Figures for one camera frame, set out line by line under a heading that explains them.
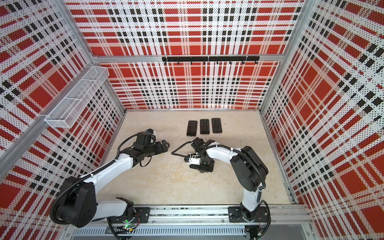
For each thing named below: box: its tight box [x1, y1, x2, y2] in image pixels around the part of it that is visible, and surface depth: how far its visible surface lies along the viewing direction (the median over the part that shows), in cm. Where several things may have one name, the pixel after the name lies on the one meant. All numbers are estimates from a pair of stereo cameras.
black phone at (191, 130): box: [186, 120, 198, 137], surface depth 111 cm
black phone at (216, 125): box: [211, 118, 223, 134], surface depth 114 cm
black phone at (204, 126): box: [200, 119, 210, 134], surface depth 116 cm
